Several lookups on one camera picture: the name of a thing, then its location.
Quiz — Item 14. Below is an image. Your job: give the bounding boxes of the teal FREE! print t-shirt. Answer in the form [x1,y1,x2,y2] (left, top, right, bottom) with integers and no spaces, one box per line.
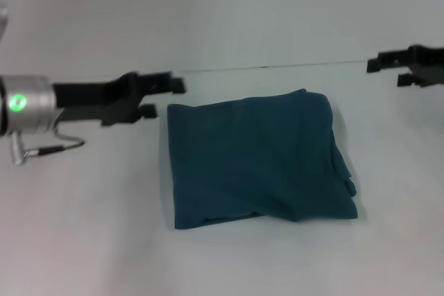
[166,88,359,231]

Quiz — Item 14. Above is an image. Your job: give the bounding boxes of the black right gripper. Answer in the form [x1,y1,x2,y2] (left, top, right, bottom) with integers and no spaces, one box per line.
[366,44,444,89]

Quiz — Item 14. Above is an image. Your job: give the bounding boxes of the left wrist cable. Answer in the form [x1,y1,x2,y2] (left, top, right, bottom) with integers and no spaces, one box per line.
[23,114,87,159]

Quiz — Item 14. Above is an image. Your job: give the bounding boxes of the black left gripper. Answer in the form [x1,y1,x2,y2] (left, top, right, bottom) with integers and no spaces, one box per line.
[51,69,187,128]

